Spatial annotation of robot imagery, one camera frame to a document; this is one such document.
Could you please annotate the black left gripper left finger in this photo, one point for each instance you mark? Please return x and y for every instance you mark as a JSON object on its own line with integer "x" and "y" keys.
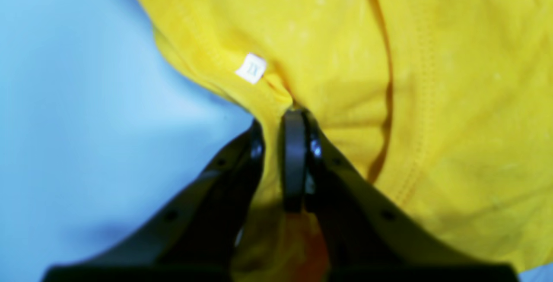
{"x": 192, "y": 238}

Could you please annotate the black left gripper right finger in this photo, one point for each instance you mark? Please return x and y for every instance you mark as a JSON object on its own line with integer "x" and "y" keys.
{"x": 367, "y": 237}

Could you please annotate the yellow T-shirt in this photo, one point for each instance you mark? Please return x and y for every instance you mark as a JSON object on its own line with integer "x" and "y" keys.
{"x": 444, "y": 105}

